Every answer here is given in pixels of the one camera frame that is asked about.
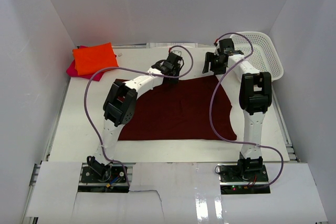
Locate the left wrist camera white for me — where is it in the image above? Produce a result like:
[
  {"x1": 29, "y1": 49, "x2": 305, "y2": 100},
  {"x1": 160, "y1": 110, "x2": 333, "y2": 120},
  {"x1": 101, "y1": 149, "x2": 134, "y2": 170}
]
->
[{"x1": 170, "y1": 48, "x2": 182, "y2": 57}]

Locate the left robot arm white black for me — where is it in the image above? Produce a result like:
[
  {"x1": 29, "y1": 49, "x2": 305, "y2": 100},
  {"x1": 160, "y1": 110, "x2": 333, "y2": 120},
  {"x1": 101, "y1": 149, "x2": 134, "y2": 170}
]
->
[{"x1": 83, "y1": 50, "x2": 184, "y2": 182}]

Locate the white perforated plastic basket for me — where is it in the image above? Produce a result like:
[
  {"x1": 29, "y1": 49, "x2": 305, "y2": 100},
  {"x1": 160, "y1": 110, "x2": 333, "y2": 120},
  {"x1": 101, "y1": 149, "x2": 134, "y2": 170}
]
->
[{"x1": 230, "y1": 31, "x2": 284, "y2": 81}]

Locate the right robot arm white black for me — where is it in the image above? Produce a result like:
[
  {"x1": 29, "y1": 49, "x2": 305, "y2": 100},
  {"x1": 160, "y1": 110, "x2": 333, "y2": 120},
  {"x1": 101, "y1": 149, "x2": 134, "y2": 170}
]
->
[{"x1": 203, "y1": 38, "x2": 272, "y2": 180}]

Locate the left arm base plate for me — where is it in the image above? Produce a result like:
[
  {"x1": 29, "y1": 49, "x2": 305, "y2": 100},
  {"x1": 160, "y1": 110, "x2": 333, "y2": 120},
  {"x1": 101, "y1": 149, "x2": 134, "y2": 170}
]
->
[{"x1": 78, "y1": 165, "x2": 129, "y2": 193}]

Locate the folded pink t shirt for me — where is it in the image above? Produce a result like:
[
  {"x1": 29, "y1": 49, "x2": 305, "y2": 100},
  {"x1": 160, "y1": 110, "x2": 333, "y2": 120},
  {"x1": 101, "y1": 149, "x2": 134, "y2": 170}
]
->
[{"x1": 65, "y1": 45, "x2": 103, "y2": 82}]

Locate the folded orange t shirt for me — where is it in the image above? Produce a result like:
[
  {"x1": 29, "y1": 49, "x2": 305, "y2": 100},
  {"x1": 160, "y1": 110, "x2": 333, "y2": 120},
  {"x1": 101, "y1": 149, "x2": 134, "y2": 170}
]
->
[{"x1": 72, "y1": 42, "x2": 119, "y2": 76}]

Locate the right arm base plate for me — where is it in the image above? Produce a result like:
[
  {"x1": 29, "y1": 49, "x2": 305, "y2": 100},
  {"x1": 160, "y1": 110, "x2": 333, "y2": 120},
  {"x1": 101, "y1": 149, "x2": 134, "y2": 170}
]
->
[{"x1": 214, "y1": 164, "x2": 271, "y2": 195}]

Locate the dark red t shirt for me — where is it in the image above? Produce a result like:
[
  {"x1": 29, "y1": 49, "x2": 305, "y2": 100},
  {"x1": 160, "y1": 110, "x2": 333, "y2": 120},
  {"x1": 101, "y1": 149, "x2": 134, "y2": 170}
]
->
[{"x1": 119, "y1": 76, "x2": 237, "y2": 141}]

